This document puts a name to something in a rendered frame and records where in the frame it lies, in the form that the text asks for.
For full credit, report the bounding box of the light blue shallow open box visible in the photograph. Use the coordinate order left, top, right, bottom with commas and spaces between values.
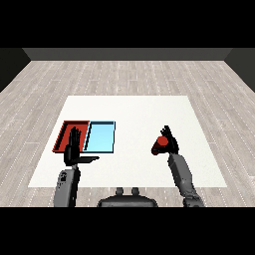
82, 121, 117, 154

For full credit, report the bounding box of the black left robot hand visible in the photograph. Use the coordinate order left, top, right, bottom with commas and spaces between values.
63, 126, 101, 167

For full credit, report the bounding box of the red shallow open box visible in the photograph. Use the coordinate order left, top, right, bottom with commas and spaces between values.
52, 120, 92, 153

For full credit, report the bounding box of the dark grey robot body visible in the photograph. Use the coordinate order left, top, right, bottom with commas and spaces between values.
97, 187, 159, 208

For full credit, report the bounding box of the small red can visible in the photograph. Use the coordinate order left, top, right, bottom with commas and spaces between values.
150, 135, 169, 156

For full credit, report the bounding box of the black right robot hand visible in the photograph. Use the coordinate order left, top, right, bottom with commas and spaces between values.
151, 125, 180, 155

